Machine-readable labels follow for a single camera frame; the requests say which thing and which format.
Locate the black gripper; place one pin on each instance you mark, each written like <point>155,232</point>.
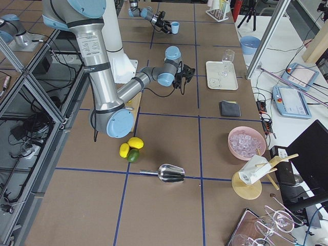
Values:
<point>177,79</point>
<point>160,22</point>

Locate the light blue plastic cup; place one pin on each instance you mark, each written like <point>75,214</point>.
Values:
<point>175,27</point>

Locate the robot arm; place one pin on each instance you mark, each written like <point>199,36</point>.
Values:
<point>146,13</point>
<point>95,26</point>

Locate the blue bowl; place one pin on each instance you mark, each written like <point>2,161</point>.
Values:
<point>249,44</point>

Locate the pink bowl of ice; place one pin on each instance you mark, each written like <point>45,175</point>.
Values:
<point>245,142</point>

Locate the steel ice scoop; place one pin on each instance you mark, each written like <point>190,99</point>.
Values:
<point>168,173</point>

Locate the cream bear tray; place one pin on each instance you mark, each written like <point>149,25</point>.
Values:
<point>215,81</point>

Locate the clear wine glass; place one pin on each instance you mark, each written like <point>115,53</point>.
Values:
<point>227,61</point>

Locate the grey folded cloth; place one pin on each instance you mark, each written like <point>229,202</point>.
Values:
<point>229,109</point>

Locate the yellow lemon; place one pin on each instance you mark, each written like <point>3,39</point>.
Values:
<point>124,150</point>
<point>136,142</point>

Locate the green lime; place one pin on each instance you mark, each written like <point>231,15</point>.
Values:
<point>133,155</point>

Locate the blue teach pendant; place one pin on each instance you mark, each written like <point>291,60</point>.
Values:
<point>300,76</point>
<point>290,103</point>

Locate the wooden stand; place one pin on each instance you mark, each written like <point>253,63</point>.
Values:
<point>246,182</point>

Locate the black laptop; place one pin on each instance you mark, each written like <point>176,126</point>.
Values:
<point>311,164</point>

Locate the white wire cup rack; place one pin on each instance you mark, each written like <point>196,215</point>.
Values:
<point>218,10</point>

